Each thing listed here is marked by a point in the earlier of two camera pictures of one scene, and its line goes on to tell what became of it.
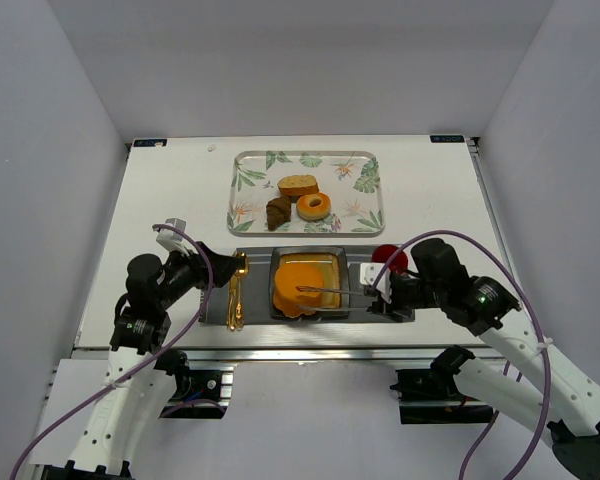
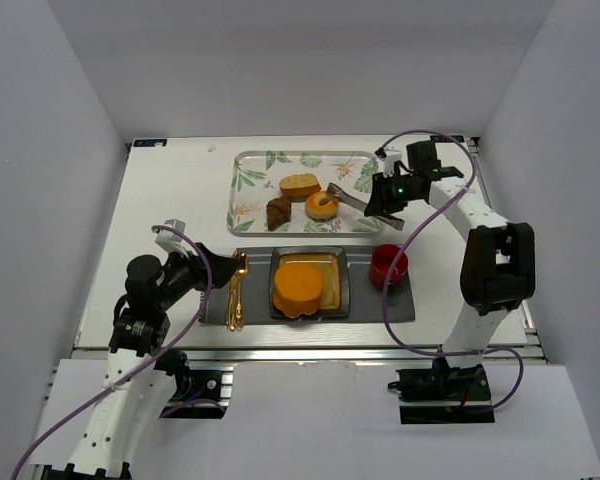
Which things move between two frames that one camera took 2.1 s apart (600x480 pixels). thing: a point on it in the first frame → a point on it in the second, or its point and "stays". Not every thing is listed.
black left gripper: (210, 267) stays
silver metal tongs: (304, 288) → (335, 194)
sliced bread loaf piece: (298, 184) stays
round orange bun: (292, 301) stays
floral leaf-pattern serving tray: (350, 179) stays
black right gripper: (393, 295) → (381, 195)
